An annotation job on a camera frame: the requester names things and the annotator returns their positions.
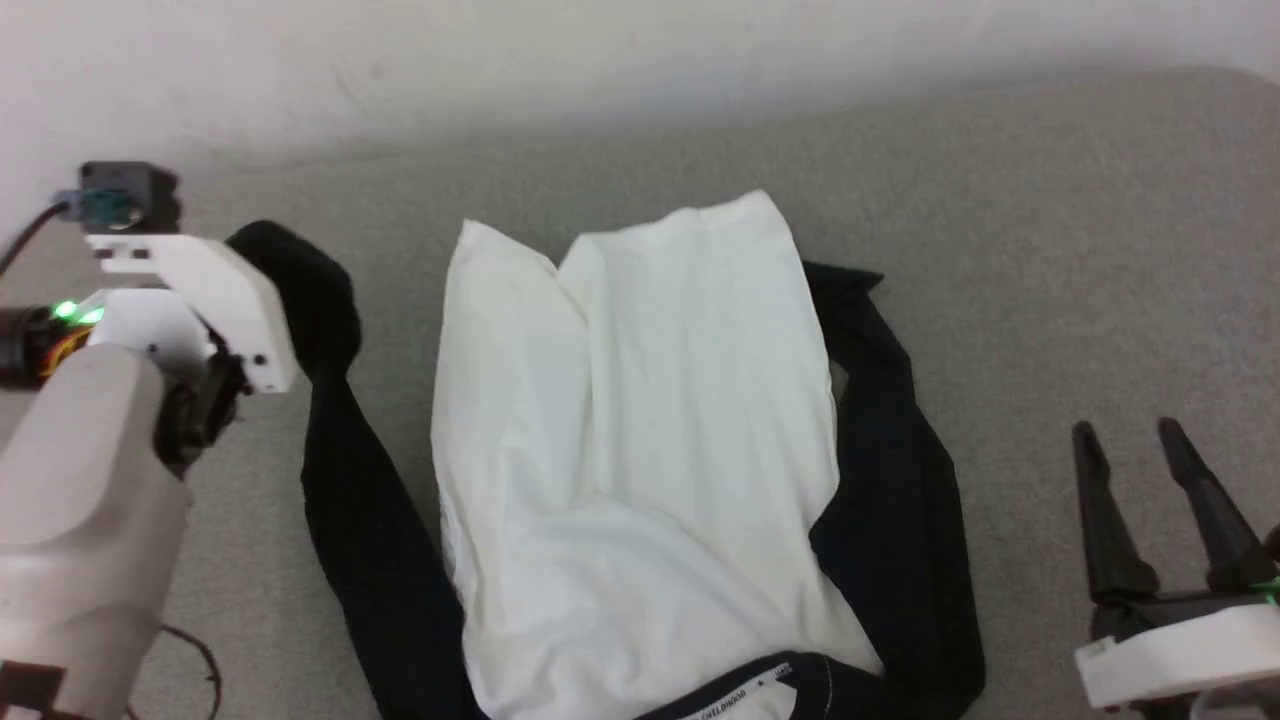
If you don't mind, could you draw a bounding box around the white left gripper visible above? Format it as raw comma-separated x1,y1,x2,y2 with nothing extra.
85,234,298,473

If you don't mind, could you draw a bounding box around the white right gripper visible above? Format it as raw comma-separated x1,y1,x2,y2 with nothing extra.
1071,417,1280,713

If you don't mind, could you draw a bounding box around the white and black shirt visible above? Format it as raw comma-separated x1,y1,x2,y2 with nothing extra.
225,190,986,720

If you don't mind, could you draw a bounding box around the grey fabric sofa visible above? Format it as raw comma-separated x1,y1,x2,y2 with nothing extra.
0,65,1280,720

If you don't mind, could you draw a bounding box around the thin black camera cable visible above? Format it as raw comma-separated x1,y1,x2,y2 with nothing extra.
0,203,79,278

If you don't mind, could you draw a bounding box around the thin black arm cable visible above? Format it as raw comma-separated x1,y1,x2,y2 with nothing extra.
125,622,223,720

